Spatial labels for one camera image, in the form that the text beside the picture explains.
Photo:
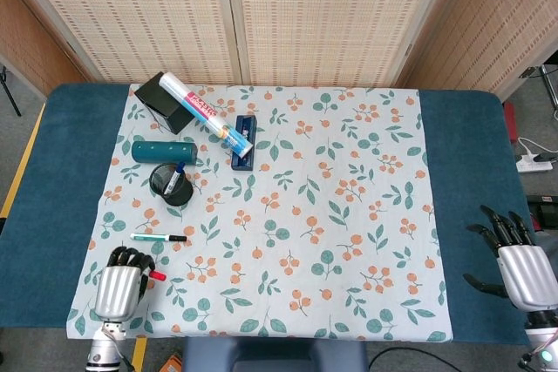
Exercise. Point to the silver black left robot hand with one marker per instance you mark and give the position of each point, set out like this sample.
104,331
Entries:
117,289

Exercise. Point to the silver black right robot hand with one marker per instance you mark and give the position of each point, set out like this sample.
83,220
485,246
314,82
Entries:
523,272

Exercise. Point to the red whiteboard marker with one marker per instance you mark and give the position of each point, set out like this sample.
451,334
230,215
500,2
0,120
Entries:
159,276

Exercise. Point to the teal whiteboard marker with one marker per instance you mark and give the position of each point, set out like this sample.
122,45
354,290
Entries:
152,237

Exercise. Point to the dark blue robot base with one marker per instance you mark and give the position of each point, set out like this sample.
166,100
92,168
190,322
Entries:
270,356

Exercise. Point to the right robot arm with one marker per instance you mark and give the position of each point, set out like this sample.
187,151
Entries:
542,337

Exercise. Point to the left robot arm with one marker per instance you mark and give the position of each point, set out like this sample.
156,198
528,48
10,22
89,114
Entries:
104,346

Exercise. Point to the black mesh pen holder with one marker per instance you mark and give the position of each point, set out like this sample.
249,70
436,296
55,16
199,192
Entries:
178,200

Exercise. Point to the blue marker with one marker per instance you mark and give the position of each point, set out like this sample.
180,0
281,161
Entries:
174,178

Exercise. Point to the black floor device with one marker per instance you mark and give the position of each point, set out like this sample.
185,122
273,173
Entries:
545,213

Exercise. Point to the small orange box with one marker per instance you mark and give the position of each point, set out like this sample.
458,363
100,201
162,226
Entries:
173,364

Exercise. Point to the white power strip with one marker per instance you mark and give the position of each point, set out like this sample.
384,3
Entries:
534,166

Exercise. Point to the teal velvet table cover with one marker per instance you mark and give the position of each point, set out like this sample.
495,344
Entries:
56,171

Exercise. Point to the teal cylinder with holes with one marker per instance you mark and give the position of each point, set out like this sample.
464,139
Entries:
161,152

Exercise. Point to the red floor object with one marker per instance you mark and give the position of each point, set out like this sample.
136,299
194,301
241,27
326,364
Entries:
510,121

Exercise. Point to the navy blue rectangular tray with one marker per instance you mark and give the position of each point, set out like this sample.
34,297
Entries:
242,165

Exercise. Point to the black metal stand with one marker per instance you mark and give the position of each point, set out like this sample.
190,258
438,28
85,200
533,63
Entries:
547,84

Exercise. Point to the food wrap roll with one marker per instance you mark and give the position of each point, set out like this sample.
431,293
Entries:
200,108

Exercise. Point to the black rectangular box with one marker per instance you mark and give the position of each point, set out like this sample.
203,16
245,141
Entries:
157,93

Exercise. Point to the floral print tablecloth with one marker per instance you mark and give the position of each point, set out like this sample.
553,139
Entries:
305,215

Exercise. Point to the black tripod leg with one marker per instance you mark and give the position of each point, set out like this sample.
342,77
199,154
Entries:
9,93

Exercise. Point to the woven bamboo folding screen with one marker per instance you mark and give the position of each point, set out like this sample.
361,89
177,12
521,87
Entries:
305,10

